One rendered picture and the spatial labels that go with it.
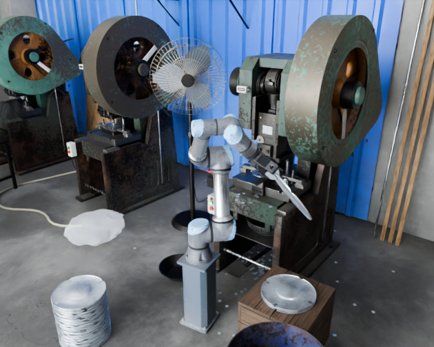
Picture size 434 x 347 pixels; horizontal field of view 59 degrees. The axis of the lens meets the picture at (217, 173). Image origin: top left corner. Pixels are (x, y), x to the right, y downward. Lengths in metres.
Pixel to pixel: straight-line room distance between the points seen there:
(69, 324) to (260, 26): 2.89
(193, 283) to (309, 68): 1.31
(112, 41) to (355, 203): 2.49
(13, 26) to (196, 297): 3.44
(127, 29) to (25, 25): 1.74
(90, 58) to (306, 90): 1.80
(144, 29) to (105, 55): 0.43
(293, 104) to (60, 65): 3.49
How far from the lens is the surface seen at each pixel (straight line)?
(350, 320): 2.67
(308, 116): 1.95
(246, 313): 2.14
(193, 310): 2.41
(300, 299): 2.15
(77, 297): 2.33
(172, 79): 3.02
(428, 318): 2.86
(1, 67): 4.65
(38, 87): 4.84
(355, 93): 2.23
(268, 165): 1.67
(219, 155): 2.03
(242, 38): 3.95
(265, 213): 2.48
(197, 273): 2.22
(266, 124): 2.47
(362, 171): 3.61
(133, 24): 3.31
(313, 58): 1.97
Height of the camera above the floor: 1.73
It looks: 22 degrees down
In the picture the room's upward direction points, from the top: straight up
